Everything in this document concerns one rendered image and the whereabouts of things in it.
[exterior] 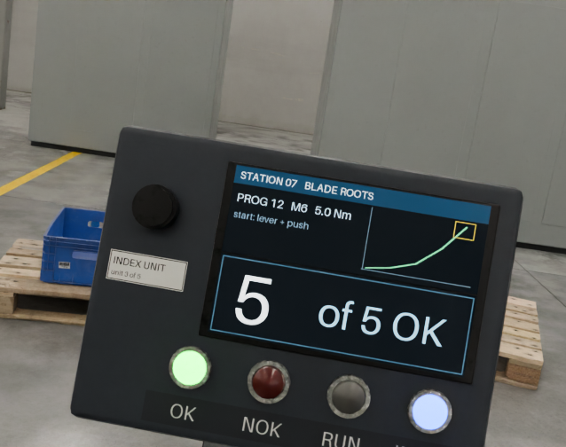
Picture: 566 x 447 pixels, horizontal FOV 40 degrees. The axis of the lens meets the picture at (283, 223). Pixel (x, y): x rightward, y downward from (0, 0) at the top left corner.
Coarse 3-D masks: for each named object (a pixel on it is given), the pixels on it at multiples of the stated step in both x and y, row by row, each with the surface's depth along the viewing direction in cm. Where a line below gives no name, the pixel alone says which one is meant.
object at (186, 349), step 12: (180, 348) 49; (192, 348) 49; (180, 360) 48; (192, 360) 48; (204, 360) 49; (180, 372) 48; (192, 372) 48; (204, 372) 49; (180, 384) 49; (192, 384) 49
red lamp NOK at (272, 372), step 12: (264, 360) 49; (252, 372) 48; (264, 372) 48; (276, 372) 48; (252, 384) 48; (264, 384) 48; (276, 384) 48; (288, 384) 48; (264, 396) 48; (276, 396) 48
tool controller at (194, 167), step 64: (128, 128) 50; (128, 192) 50; (192, 192) 50; (256, 192) 49; (320, 192) 49; (384, 192) 49; (448, 192) 49; (512, 192) 48; (128, 256) 50; (192, 256) 49; (256, 256) 49; (320, 256) 49; (384, 256) 48; (448, 256) 48; (512, 256) 48; (128, 320) 49; (192, 320) 49; (320, 320) 48; (384, 320) 48; (448, 320) 48; (128, 384) 49; (320, 384) 48; (384, 384) 48; (448, 384) 48
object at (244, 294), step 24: (240, 264) 49; (264, 264) 49; (288, 264) 49; (216, 288) 49; (240, 288) 49; (264, 288) 49; (288, 288) 49; (216, 312) 49; (240, 312) 49; (264, 312) 49; (288, 312) 49; (240, 336) 49; (264, 336) 49
